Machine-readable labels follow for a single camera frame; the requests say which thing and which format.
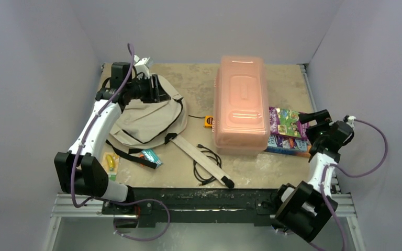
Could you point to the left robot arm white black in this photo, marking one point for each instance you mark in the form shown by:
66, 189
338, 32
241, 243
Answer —
79, 170

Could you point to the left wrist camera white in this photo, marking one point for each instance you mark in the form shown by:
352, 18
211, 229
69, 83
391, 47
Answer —
142, 66

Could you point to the purple treehouse book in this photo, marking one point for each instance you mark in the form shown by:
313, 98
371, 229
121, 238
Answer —
286, 122

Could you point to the blue orange book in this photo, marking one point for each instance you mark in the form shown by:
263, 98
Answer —
288, 146

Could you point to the beige backpack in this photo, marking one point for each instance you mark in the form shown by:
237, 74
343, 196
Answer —
145, 126

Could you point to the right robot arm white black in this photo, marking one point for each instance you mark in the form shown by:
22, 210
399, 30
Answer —
306, 208

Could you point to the orange translucent plastic box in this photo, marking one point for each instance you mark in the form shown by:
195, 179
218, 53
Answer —
241, 110

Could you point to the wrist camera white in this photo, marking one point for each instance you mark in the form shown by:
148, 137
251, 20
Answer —
142, 66
349, 120

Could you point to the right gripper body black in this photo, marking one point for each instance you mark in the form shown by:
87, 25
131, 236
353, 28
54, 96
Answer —
315, 117

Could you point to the yellow tape measure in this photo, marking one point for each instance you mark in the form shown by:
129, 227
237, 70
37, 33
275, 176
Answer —
208, 122

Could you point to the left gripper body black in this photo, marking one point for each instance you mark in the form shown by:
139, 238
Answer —
142, 89

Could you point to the black aluminium base frame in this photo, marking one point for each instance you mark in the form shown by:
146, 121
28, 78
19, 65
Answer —
180, 205

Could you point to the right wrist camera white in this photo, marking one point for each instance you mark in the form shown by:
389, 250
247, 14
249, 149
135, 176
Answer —
349, 120

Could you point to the banana toy card pack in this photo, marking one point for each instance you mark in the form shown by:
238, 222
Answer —
110, 163

